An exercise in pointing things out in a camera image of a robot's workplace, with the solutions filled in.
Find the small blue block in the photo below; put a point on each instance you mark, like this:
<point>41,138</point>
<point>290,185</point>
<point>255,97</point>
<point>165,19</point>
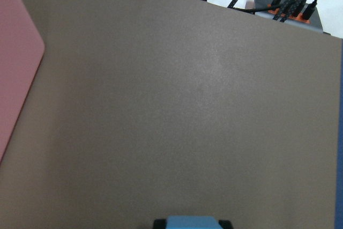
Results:
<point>185,222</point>

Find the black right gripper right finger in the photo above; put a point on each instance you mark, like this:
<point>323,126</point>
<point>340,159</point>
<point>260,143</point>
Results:
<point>225,224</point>

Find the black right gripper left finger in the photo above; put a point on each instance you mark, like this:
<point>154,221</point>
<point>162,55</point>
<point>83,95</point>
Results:
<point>160,224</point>

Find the pink plastic box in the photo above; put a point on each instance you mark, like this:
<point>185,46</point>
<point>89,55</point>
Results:
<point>22,49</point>

